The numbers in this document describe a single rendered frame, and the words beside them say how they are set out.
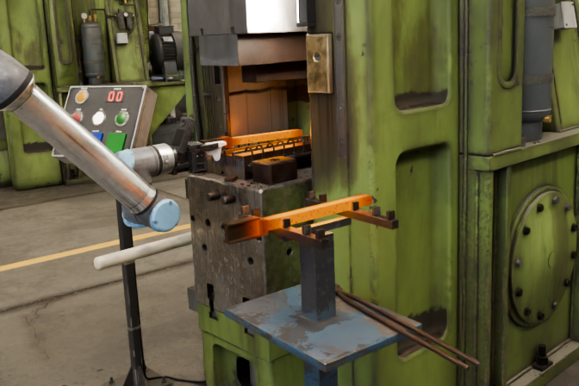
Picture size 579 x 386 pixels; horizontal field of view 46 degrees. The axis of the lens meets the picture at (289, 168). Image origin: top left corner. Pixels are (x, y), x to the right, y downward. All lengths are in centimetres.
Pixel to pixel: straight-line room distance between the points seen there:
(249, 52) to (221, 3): 17
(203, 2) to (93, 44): 474
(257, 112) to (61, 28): 453
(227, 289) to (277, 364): 28
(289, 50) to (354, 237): 64
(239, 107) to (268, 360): 88
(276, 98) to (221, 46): 46
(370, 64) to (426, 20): 35
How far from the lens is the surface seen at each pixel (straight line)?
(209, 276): 230
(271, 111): 253
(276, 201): 204
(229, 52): 212
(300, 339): 158
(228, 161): 219
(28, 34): 694
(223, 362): 247
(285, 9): 215
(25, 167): 694
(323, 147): 205
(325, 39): 198
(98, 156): 175
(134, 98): 249
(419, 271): 229
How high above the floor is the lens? 136
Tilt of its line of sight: 11 degrees down
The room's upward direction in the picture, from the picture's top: 2 degrees counter-clockwise
